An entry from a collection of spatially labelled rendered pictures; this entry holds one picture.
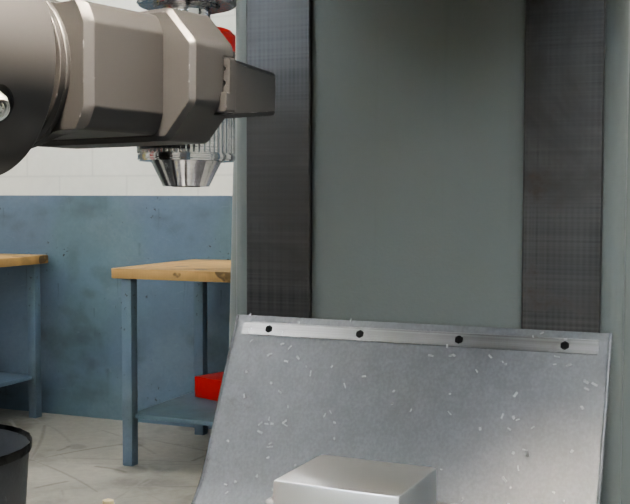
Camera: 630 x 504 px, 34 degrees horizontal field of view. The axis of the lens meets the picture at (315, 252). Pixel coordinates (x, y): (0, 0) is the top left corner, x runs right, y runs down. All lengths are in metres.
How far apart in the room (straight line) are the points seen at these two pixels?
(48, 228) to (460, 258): 5.04
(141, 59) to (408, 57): 0.45
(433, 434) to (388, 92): 0.28
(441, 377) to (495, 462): 0.08
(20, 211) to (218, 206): 1.23
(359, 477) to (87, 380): 5.28
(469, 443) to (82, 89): 0.49
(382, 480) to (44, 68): 0.23
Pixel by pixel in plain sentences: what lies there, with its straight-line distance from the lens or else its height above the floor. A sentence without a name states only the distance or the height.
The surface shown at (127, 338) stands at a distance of 4.61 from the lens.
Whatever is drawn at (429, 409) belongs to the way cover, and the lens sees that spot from 0.82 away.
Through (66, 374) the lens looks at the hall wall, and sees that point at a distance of 5.81.
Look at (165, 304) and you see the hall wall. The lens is 5.41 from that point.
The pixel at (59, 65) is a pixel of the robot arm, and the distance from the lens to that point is 0.41.
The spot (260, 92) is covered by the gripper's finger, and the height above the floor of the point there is 1.24.
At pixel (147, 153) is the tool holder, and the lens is 0.49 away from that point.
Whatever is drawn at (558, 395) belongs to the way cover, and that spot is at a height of 1.04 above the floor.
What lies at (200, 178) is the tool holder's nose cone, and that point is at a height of 1.20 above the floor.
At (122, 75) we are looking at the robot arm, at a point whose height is 1.24.
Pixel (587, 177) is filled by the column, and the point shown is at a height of 1.20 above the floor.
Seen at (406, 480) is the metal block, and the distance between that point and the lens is 0.47.
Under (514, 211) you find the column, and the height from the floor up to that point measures 1.18.
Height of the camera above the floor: 1.19
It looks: 3 degrees down
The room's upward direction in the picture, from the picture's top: straight up
